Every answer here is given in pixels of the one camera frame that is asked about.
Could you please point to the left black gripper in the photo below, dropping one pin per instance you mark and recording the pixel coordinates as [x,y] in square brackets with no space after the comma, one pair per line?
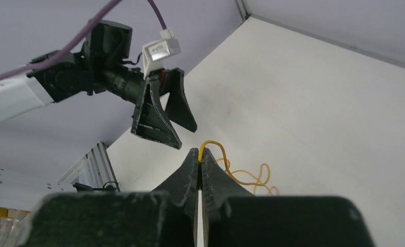
[150,121]

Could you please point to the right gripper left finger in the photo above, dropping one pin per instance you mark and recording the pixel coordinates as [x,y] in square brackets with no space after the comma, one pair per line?
[183,185]

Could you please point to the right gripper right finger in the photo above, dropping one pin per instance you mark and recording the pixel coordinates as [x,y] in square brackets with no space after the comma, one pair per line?
[216,186]

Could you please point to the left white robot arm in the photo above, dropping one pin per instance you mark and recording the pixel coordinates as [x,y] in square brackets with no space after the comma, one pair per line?
[103,65]

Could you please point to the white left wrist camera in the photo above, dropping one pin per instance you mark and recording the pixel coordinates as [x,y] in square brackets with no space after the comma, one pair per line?
[156,52]

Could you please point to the aluminium frame rail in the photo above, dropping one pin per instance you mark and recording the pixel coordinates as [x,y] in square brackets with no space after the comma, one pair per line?
[92,172]

